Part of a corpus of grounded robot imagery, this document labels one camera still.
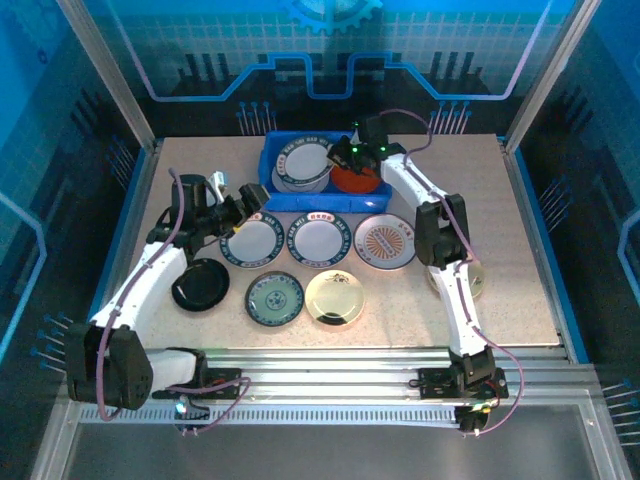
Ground orange translucent plate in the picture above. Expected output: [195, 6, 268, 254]
[330, 163, 382, 195]

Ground green blue patterned plate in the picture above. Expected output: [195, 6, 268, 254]
[244, 271, 306, 329]

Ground cream floral plate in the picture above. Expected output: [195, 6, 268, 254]
[424, 262, 486, 302]

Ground white plate navy lettered rim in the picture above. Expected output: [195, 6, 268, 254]
[287, 211, 352, 268]
[274, 131, 335, 184]
[219, 210, 285, 269]

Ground cream plate black print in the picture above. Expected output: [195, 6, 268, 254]
[304, 269, 366, 329]

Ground aluminium side rail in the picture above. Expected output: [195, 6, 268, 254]
[84, 139, 166, 361]
[497, 135, 574, 361]

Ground aluminium extrusion rail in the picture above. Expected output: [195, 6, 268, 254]
[59, 346, 601, 407]

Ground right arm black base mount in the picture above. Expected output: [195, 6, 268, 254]
[417, 366, 510, 401]

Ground white plate orange sunburst print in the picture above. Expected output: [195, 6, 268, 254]
[353, 213, 419, 272]

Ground aluminium frame post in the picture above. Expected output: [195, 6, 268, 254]
[55, 0, 162, 153]
[502, 0, 604, 154]

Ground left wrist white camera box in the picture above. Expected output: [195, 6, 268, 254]
[206, 170, 231, 204]

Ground blue plastic bin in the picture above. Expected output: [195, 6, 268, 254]
[257, 130, 396, 214]

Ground grey metal platform panel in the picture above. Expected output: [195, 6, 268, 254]
[62, 422, 601, 480]

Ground slotted grey cable duct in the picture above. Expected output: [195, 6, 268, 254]
[78, 404, 464, 427]

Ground black glossy plate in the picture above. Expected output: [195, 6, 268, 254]
[171, 258, 231, 314]

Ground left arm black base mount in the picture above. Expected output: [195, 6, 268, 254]
[151, 367, 242, 401]

